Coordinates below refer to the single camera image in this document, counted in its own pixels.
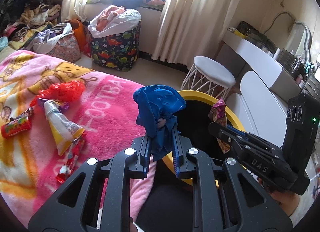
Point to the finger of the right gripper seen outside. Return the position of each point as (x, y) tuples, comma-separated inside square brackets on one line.
[(238, 133)]

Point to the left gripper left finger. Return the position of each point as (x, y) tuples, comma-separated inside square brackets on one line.
[(130, 163)]

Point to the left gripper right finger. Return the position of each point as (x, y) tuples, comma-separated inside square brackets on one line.
[(192, 163)]

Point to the purple candy wrapper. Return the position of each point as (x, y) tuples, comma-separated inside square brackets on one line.
[(217, 115)]

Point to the red small snack wrapper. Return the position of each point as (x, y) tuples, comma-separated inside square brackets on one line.
[(73, 154)]

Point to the blue plastic bag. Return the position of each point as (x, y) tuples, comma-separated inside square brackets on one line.
[(157, 105)]

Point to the white yellow snack bag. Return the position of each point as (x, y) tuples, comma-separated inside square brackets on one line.
[(63, 130)]

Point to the red plastic bag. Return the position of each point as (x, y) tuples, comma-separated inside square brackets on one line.
[(65, 92)]

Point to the red colourful candy tube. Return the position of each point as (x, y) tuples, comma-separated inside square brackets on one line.
[(15, 126)]

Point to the yellow rimmed black trash bin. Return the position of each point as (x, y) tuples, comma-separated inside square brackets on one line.
[(192, 122)]

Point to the right hand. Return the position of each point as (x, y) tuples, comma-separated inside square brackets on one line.
[(287, 200)]

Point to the white chair back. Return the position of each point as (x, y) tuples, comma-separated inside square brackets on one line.
[(258, 109)]

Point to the white vanity desk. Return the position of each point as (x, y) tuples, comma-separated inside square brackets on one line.
[(273, 75)]

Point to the pink cartoon fleece blanket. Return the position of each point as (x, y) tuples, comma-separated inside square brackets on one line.
[(29, 160)]

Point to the cosmetics clutter on desk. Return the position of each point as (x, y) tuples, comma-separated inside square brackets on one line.
[(295, 66)]

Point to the dinosaur print laundry basket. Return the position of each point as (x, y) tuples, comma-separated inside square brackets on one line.
[(119, 51)]

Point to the cream curtain right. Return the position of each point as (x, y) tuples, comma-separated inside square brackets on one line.
[(190, 28)]

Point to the pink floral fabric bag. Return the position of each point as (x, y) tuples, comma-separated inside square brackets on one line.
[(67, 49)]

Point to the white plastic bag of clothes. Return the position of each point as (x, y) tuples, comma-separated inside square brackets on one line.
[(114, 20)]

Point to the orange bag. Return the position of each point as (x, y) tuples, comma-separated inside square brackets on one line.
[(79, 33)]

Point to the pile of clothes on bed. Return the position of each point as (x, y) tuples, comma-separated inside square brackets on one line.
[(22, 20)]

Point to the white wire stool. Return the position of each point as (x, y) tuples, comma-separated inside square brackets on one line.
[(209, 75)]

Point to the vanity mirror with hose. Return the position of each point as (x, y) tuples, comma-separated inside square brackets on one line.
[(290, 34)]

